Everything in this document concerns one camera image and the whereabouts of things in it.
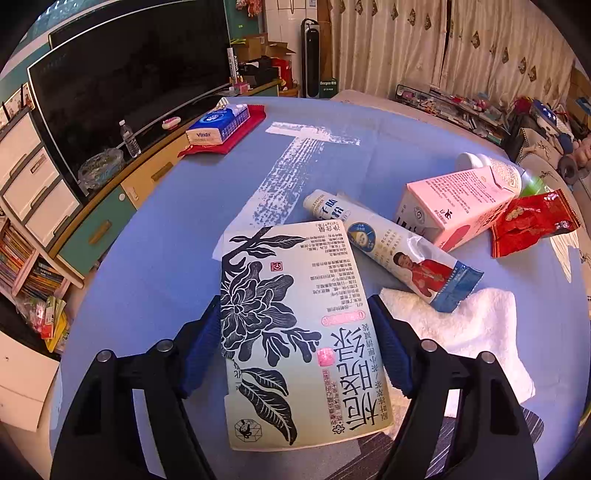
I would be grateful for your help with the clear water bottle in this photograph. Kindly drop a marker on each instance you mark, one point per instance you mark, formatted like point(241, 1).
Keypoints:
point(130, 141)

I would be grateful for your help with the white drawer unit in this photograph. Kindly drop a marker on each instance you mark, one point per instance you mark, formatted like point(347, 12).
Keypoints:
point(32, 175)

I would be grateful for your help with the white bottle with green label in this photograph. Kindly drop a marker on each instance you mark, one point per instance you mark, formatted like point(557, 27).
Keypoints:
point(475, 162)

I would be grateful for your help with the beige sofa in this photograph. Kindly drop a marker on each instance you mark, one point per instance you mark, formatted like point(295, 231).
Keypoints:
point(540, 147)

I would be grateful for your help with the black flat television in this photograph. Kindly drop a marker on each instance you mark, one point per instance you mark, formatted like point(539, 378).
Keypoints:
point(115, 21)

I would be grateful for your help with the large curved television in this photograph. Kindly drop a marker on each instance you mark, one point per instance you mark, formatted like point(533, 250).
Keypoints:
point(120, 83)

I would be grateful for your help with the white towel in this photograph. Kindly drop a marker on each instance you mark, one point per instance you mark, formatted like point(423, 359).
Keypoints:
point(471, 332)

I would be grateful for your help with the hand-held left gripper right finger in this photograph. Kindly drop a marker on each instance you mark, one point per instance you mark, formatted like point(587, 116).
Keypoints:
point(392, 350)

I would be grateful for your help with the pink milk carton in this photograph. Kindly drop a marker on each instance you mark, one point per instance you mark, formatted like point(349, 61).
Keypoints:
point(452, 203)

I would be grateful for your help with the pile of snack bags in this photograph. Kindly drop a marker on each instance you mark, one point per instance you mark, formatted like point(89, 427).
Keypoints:
point(46, 323)

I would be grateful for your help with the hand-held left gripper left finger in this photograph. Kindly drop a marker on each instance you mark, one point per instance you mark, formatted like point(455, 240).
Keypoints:
point(203, 346)

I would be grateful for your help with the black bag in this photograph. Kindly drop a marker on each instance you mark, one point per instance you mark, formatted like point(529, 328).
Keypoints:
point(258, 71)

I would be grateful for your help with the shelf of books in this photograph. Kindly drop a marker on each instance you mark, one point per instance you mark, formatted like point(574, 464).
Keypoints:
point(27, 263)

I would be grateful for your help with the floral print tea carton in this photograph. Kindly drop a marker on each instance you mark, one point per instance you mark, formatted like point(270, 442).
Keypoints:
point(295, 323)

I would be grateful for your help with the red snack packet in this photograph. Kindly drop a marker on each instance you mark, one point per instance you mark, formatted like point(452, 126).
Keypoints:
point(531, 221)

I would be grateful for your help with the floral mattress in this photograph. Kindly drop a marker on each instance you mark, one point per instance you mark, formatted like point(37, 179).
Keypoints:
point(369, 104)

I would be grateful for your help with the stack of cardboard boxes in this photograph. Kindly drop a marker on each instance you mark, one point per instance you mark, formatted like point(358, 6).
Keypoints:
point(581, 92)

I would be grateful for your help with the white cardboard box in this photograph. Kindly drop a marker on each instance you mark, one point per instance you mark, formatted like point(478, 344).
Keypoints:
point(25, 383)

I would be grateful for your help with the red cloth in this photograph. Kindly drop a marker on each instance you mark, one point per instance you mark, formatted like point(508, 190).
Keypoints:
point(244, 131)

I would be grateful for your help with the red box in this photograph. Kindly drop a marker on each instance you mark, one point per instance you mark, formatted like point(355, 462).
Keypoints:
point(284, 74)

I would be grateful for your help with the small pink case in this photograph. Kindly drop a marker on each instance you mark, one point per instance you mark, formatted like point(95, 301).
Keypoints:
point(171, 123)

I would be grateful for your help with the black tower fan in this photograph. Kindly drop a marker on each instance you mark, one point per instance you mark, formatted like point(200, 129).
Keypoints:
point(318, 55)

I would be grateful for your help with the white toothpaste tube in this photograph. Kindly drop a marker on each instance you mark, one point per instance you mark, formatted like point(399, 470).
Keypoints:
point(378, 240)

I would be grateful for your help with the open cardboard box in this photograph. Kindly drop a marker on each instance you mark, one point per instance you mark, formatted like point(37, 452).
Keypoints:
point(258, 46)

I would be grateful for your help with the glass coffee table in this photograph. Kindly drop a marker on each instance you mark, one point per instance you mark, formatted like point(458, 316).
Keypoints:
point(452, 108)

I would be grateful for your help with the beige embroidered curtain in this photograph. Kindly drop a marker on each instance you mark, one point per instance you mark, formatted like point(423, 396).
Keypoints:
point(508, 46)
point(388, 46)

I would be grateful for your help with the blue tissue pack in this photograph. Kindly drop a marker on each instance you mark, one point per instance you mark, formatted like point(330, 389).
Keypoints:
point(217, 124)

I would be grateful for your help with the green and yellow tv cabinet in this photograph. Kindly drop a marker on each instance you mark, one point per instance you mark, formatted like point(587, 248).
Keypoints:
point(92, 230)

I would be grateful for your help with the glass ashtray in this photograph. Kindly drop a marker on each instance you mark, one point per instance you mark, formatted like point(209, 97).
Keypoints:
point(101, 168)

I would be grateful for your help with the white long box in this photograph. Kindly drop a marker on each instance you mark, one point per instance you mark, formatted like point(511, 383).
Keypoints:
point(233, 64)

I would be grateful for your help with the dark neck pillow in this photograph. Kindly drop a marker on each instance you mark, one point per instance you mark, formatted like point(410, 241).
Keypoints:
point(568, 168)

